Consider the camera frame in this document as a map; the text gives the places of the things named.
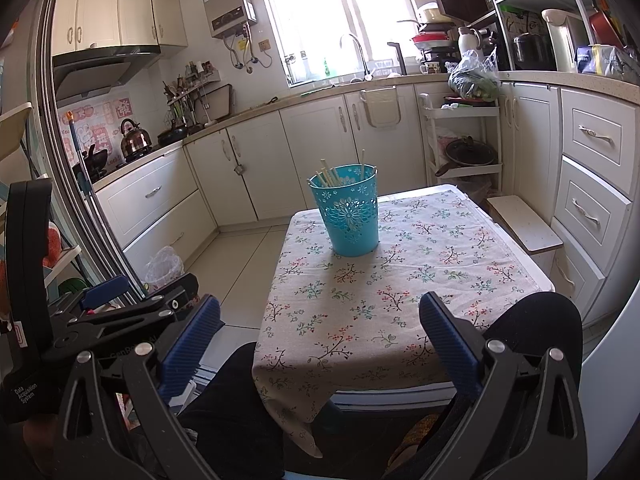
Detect white hanging bin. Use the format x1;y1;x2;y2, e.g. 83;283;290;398
360;86;402;128

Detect grey gas water heater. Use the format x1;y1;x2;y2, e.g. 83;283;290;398
201;0;258;38

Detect black lidded pan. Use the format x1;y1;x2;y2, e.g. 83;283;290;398
435;138;497;177

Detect black frying pan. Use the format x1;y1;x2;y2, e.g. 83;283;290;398
157;126;190;147

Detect trash bin with plastic bag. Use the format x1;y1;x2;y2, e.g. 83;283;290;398
144;246;185;291

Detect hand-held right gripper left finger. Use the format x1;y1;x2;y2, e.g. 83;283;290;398
52;294;223;480

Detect steel kettle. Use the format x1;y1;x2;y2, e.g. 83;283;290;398
120;118;152;157

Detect black cooking pot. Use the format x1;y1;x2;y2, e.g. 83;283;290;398
512;32;556;71

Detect white step stool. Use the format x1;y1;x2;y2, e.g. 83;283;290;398
486;195;565;253

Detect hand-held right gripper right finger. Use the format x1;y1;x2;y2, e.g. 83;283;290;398
419;290;589;480

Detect bundle of wooden chopsticks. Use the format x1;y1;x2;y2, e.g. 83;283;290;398
312;149;377;188

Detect chrome kitchen faucet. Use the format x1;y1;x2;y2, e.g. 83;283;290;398
340;33;373;82

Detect wall utensil rack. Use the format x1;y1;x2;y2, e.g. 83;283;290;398
162;61;221;126

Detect person's right leg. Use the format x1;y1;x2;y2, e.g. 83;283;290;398
385;291;583;480

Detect white table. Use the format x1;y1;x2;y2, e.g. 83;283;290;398
290;182;556;408

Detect blue perforated plastic basket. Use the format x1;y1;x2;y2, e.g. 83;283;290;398
307;162;379;258

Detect range hood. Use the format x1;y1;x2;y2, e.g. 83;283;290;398
51;45;162;103

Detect person's left leg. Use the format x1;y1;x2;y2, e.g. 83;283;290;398
177;342;286;480

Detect stack of cookware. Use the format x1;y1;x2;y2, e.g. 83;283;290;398
410;2;458;76

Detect floral tablecloth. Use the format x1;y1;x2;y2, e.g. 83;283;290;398
251;194;543;458

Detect black tap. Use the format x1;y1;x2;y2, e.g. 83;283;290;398
386;41;407;77

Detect bag of green vegetables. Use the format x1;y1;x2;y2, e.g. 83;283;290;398
447;49;501;102

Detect person's left hand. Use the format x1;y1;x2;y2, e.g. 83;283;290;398
22;412;61;461

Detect blue mop handle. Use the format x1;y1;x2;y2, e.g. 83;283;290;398
67;110;96;196

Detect kitchen window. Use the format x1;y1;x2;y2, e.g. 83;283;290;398
255;0;426;86

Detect white folding shelf rack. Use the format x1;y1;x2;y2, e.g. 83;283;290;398
0;102;83;291

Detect person's leg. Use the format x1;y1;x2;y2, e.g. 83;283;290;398
385;291;583;480
177;342;286;480

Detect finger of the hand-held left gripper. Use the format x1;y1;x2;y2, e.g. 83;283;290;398
80;275;130;312
47;272;200;361

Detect white drawer cabinet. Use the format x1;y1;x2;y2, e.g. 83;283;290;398
500;80;640;326

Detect silver door frame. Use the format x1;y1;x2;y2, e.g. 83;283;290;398
37;0;146;306

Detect black wok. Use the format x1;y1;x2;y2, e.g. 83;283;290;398
75;144;110;181

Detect pink wall stickers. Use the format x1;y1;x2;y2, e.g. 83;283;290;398
57;97;132;158

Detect white rolling cart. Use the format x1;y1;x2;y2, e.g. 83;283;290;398
417;92;503;196

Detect black microwave oven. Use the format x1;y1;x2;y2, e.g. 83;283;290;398
430;0;496;26

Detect white wall cabinets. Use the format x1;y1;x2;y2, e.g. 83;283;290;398
51;0;188;57

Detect white electric water boiler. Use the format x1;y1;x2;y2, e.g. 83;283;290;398
541;8;586;73

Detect white thermos jug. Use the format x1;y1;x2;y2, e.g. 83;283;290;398
457;27;482;68

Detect dark framed tray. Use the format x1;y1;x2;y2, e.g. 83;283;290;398
200;83;235;122

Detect blue box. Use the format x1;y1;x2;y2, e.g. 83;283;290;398
575;44;608;73

